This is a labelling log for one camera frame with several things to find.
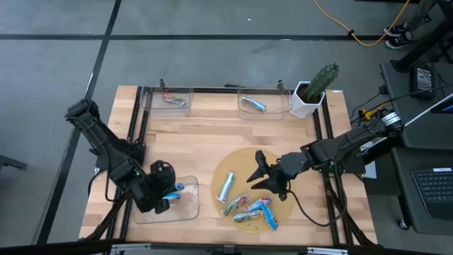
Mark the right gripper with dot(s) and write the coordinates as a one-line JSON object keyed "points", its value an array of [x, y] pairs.
{"points": [[288, 168]]}

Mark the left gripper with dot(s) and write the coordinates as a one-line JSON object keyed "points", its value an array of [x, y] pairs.
{"points": [[163, 177]]}

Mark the blue red granola bar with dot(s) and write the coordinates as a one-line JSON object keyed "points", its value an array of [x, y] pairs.
{"points": [[269, 217], [258, 204]]}

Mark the green red granola bar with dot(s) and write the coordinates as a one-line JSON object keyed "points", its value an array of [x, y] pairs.
{"points": [[234, 204]]}

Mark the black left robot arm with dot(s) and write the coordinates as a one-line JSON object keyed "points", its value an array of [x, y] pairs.
{"points": [[106, 148]]}

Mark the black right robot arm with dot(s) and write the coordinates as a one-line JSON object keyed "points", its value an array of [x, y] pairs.
{"points": [[354, 136]]}

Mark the round wooden plate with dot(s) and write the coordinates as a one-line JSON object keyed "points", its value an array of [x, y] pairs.
{"points": [[230, 163]]}

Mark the wide clear plastic tray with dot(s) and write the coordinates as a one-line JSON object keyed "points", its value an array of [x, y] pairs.
{"points": [[187, 209]]}

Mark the clear plastic bin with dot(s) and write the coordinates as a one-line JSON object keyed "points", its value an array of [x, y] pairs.
{"points": [[155, 108], [277, 106]]}

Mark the black crossbar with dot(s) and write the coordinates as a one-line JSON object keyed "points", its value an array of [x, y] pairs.
{"points": [[194, 248]]}

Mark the white hexagonal plant pot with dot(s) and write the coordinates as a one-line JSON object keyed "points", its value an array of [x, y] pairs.
{"points": [[301, 108]]}

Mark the small white box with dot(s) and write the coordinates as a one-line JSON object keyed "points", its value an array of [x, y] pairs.
{"points": [[371, 172]]}

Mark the white table sticker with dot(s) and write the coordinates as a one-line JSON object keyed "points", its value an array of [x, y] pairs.
{"points": [[337, 91]]}

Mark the green cactus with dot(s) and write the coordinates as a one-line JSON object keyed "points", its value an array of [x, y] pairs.
{"points": [[323, 79]]}

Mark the black caster wheel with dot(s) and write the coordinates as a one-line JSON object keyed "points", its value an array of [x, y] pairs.
{"points": [[402, 224]]}

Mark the grey chair foot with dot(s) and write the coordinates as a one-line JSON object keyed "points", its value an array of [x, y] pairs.
{"points": [[10, 162]]}

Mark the black laptop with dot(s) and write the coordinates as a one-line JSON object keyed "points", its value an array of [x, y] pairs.
{"points": [[435, 191]]}

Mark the black side desk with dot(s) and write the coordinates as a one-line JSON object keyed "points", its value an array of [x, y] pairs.
{"points": [[435, 134]]}

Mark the white rod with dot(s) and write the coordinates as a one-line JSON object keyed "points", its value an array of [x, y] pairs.
{"points": [[430, 108]]}

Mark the black power adapter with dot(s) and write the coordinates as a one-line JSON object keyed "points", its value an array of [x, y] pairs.
{"points": [[423, 79]]}

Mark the person's sneaker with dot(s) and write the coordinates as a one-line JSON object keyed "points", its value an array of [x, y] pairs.
{"points": [[396, 30], [400, 42]]}

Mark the blue screen device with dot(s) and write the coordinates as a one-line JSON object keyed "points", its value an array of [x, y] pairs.
{"points": [[446, 108]]}

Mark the black desk leg beam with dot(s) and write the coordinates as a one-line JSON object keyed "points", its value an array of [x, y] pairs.
{"points": [[424, 44]]}

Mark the person's leg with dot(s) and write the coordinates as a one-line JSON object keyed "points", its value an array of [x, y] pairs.
{"points": [[419, 12]]}

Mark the silver metal bracket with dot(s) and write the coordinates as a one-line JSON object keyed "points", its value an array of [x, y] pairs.
{"points": [[327, 251], [131, 249]]}

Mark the black aluminium table frame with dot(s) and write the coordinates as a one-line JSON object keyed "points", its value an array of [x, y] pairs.
{"points": [[216, 90]]}

